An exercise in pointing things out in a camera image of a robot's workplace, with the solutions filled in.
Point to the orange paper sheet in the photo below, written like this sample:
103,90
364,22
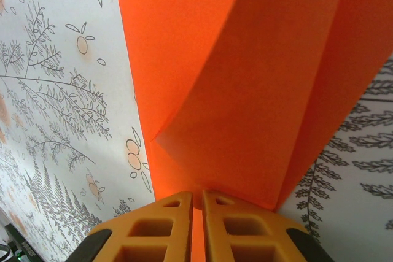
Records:
245,90

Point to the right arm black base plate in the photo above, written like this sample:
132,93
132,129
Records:
24,246

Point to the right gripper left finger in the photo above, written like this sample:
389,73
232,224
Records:
147,234

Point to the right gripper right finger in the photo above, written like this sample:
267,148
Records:
251,234

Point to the floral print tablecloth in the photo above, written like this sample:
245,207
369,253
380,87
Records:
61,90

